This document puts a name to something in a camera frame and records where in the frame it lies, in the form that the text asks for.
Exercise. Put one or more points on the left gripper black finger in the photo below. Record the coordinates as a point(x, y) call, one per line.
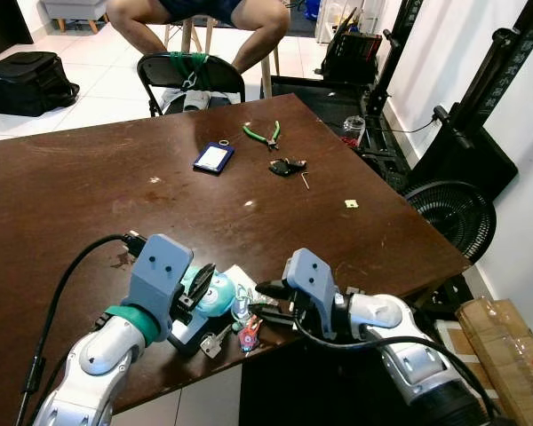
point(202, 286)

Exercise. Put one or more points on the light blue round figurine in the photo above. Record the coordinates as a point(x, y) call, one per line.
point(220, 293)

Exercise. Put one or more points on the small metal pin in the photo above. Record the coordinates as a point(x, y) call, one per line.
point(306, 181)

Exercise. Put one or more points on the small yellowish scrap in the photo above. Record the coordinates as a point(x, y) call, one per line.
point(351, 204)

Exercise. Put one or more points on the black car key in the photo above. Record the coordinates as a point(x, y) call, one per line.
point(286, 167)

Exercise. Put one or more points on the blue card holder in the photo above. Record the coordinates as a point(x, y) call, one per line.
point(213, 158)

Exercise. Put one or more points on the small glass jar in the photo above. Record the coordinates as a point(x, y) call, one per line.
point(354, 129)

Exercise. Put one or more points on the black floor fan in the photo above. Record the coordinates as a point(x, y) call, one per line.
point(453, 217)

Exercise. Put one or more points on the brown cardboard box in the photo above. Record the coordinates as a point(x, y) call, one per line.
point(506, 355)

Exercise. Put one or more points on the black folding chair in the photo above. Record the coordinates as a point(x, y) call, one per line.
point(222, 78)

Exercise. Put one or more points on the wooden stool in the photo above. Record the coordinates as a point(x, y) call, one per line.
point(266, 80)

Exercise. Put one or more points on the black tool case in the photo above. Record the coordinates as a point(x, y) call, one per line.
point(351, 58)

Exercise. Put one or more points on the wide black slanted stand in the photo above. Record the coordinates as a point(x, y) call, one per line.
point(480, 133)

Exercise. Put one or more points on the seated person in shorts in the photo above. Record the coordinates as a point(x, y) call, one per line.
point(266, 27)

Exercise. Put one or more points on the thin black slanted bar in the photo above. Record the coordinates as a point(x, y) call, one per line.
point(395, 53)

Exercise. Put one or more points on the black bag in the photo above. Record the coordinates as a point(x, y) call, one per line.
point(27, 84)

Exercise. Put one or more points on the grey sofa with wooden legs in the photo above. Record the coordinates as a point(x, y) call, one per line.
point(71, 9)

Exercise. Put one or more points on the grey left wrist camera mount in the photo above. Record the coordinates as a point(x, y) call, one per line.
point(160, 275)

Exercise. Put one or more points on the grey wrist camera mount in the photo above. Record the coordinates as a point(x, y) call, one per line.
point(311, 280)
point(160, 275)

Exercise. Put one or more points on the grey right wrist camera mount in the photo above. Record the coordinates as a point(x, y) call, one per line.
point(311, 280)

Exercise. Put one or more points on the black metal floor frame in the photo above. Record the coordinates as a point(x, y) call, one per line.
point(329, 102)

